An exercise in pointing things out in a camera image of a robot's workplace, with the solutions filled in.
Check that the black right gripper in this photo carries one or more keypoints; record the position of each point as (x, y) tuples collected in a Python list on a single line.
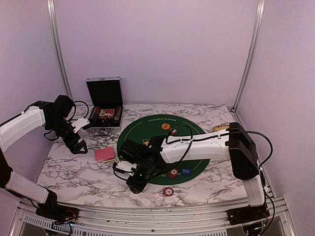
[(139, 186)]

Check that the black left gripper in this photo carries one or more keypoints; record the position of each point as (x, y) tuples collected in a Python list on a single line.
[(70, 142)]

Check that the red beige 5 chip stack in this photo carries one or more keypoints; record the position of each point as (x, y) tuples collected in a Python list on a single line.
[(168, 191)]

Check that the blue small blind button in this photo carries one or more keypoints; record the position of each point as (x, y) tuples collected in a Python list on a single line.
[(186, 172)]

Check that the orange round big blind button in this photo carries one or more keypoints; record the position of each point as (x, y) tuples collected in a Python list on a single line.
[(166, 126)]

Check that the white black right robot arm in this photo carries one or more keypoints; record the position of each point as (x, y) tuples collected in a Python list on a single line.
[(164, 153)]

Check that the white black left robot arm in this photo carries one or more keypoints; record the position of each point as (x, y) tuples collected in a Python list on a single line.
[(17, 136)]

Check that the red playing card deck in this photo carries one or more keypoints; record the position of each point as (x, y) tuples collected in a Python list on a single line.
[(105, 155)]

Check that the aluminium poker chip case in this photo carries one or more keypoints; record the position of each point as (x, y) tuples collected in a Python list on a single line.
[(108, 104)]

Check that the woven bamboo tray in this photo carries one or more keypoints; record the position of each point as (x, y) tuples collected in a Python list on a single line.
[(221, 127)]

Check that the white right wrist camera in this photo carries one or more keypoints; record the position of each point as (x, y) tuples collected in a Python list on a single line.
[(124, 167)]

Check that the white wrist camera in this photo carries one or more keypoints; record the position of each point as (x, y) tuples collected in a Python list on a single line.
[(124, 167), (78, 124)]

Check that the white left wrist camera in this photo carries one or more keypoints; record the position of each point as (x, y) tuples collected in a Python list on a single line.
[(78, 124)]

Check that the silver case handle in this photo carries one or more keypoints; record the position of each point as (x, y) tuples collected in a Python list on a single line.
[(103, 132)]

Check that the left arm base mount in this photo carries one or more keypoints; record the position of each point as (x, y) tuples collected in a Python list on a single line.
[(60, 214)]

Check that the front aluminium rail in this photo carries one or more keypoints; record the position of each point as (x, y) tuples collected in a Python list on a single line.
[(199, 220)]

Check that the left aluminium frame post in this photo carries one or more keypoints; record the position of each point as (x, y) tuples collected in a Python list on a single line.
[(58, 48)]

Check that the aluminium frame post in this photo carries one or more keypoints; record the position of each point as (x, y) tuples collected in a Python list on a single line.
[(58, 48), (250, 57)]

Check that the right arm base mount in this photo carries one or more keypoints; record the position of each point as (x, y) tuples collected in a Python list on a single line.
[(246, 214)]

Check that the right aluminium frame post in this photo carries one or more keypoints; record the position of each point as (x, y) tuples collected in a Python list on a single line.
[(250, 57)]

